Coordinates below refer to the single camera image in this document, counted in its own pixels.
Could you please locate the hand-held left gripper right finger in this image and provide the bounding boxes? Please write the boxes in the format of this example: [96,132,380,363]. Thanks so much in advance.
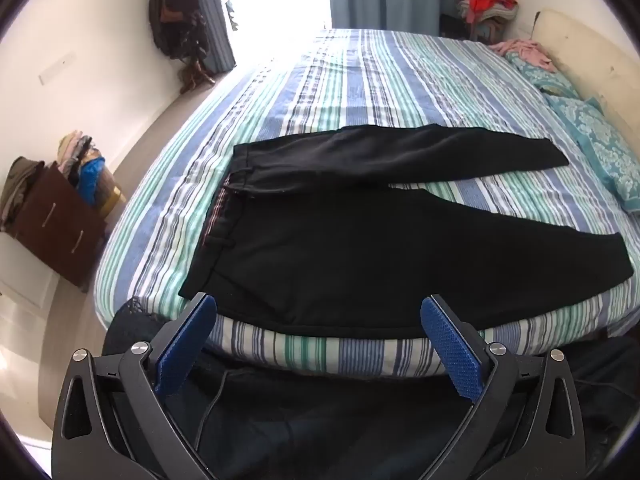
[420,294,588,480]

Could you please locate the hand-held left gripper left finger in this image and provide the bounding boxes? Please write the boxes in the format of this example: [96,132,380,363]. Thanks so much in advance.
[51,291,221,480]

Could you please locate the black pants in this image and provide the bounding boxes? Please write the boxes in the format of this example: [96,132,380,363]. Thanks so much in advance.
[178,123,635,342]

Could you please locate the black mesh fabric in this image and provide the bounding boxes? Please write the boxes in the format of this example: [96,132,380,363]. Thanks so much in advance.
[102,296,171,356]

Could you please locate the person's dark clothing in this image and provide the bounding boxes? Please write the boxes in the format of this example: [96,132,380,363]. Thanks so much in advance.
[102,332,640,480]

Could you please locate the white panelled furniture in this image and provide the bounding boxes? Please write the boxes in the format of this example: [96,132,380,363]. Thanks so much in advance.
[0,232,63,311]

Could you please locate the brown drawer cabinet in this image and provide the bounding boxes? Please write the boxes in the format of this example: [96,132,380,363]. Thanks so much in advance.
[10,165,108,291]

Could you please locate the bright blue cloth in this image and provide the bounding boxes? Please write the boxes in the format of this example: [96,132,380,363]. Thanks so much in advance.
[77,156,107,206]

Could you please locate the stack of folded clothes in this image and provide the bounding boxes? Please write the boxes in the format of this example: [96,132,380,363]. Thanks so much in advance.
[56,130,101,186]

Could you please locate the olive clothes pile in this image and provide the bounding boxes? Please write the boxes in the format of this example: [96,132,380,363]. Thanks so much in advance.
[0,156,46,233]

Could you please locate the large teal patterned pillow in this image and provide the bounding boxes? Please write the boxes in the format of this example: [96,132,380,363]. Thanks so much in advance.
[545,96,640,213]

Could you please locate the striped bed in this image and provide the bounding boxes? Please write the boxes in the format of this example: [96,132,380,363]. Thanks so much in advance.
[94,27,640,380]

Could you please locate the small teal patterned pillow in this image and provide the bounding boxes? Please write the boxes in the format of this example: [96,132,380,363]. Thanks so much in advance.
[505,52,581,98]

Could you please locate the pink cloth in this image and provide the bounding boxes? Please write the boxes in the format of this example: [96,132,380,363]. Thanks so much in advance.
[489,38,556,73]

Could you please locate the narrow blue curtain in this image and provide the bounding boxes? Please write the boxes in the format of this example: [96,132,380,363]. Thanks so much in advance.
[192,0,237,75]

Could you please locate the dark nightstand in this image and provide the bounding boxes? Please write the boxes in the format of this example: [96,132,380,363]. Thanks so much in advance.
[439,12,481,41]

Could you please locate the cream headboard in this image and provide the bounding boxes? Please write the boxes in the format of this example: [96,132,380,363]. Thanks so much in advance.
[531,7,640,131]

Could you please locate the pile of colourful clothes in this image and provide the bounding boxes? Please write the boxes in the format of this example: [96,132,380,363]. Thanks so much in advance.
[457,0,521,43]

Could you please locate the black cable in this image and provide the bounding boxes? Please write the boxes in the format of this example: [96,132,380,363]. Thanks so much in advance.
[194,367,261,456]

